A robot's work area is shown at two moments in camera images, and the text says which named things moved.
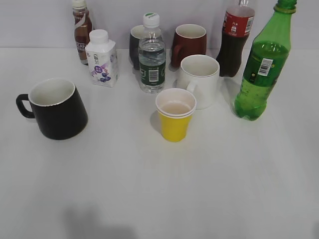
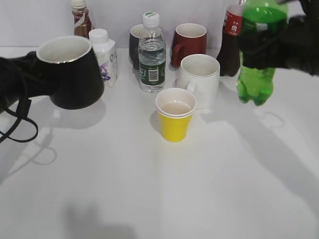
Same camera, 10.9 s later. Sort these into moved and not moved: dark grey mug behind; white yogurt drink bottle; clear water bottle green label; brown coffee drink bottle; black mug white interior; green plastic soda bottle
Moved: black mug white interior; green plastic soda bottle
Not moved: brown coffee drink bottle; dark grey mug behind; white yogurt drink bottle; clear water bottle green label
